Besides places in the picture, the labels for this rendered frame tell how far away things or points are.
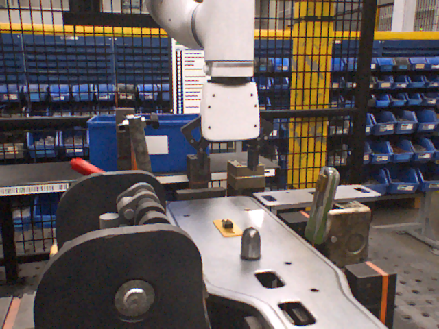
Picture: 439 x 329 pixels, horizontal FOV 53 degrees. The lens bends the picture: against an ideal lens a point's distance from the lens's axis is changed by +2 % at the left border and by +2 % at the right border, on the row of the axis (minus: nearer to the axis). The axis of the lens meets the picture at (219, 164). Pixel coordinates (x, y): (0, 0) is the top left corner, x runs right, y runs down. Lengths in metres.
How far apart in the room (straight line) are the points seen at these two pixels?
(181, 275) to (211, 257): 0.39
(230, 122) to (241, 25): 0.16
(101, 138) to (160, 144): 0.14
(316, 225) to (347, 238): 0.06
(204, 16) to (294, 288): 0.44
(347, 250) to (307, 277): 0.20
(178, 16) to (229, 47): 0.11
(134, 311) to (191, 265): 0.05
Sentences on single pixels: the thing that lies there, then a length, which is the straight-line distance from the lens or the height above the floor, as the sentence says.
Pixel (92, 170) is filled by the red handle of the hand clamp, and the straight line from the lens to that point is 0.74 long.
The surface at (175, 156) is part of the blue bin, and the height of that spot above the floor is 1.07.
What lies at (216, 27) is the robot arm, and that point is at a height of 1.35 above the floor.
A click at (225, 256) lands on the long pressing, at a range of 0.71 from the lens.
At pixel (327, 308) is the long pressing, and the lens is 0.59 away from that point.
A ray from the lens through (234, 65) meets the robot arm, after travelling 0.73.
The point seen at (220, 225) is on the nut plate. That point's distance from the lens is 0.83.
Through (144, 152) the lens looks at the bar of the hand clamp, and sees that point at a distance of 0.73.
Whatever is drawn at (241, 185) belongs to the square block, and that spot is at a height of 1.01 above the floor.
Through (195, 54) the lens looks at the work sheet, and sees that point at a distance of 1.31.
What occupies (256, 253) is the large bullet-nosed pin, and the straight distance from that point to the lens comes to 0.70.
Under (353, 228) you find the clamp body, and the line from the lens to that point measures 0.84.
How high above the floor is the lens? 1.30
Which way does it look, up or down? 13 degrees down
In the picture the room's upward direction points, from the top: straight up
